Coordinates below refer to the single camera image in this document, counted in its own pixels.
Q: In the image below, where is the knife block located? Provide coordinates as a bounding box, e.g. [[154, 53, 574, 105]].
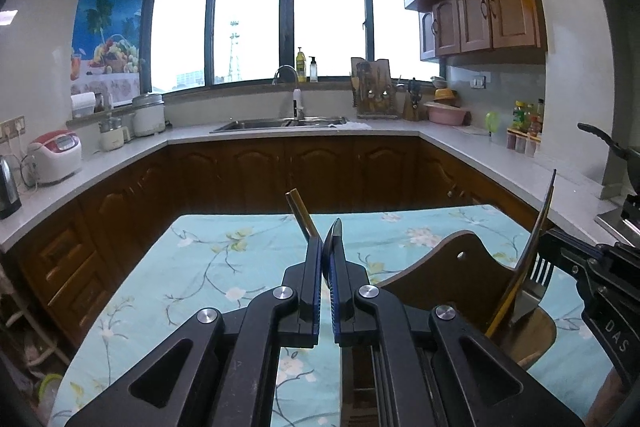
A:
[[402, 78, 426, 122]]

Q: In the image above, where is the paper towel roll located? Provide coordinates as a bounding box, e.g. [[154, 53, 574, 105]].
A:
[[70, 91, 97, 119]]

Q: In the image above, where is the wooden chopstick red dotted end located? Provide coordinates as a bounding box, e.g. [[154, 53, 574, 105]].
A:
[[285, 189, 321, 241], [484, 169, 557, 339]]

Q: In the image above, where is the wall socket strip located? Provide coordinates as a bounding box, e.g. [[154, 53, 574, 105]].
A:
[[0, 115, 26, 143]]

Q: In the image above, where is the spice jar rack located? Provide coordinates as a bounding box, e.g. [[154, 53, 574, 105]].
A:
[[506, 129, 544, 158]]

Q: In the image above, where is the kitchen counter with wooden cabinets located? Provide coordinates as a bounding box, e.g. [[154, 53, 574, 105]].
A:
[[0, 126, 622, 360]]

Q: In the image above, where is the tropical fruit wall poster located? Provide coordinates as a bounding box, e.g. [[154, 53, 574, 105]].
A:
[[69, 0, 151, 98]]

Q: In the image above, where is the steel sink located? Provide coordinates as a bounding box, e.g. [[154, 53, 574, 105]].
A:
[[209, 115, 349, 134]]

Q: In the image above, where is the kitchen window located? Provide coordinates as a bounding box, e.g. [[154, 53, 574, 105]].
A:
[[147, 0, 442, 96]]

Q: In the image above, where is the black stove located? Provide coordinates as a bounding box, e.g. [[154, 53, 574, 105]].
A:
[[594, 194, 640, 249]]

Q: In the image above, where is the black electric kettle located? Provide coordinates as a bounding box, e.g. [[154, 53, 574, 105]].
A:
[[0, 154, 23, 221]]

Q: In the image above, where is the person's right forearm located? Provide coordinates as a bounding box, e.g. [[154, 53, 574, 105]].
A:
[[585, 364, 632, 427]]

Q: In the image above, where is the large white rice cooker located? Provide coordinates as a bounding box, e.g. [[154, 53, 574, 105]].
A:
[[131, 92, 166, 138]]

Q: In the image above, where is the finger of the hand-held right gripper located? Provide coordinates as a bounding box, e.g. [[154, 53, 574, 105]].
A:
[[537, 228, 619, 279]]

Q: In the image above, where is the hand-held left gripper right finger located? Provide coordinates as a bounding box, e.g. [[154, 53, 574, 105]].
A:
[[322, 218, 586, 427]]

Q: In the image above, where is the black wok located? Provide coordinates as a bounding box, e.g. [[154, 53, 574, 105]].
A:
[[577, 122, 640, 168]]

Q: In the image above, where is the wooden knife block rack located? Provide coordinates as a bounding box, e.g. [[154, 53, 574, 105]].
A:
[[349, 56, 399, 119]]

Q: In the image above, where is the pink basin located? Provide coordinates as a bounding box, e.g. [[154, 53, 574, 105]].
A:
[[423, 101, 472, 126]]

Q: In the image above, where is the small white food steamer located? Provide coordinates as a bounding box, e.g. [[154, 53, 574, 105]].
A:
[[98, 116, 132, 152]]

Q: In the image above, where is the red and white rice cooker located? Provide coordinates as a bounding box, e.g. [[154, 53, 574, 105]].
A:
[[27, 130, 84, 186]]

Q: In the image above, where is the blue floral tablecloth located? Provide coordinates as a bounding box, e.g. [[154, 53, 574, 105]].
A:
[[50, 204, 617, 427]]

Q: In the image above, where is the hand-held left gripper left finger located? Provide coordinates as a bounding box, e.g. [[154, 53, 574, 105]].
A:
[[65, 237, 325, 427]]

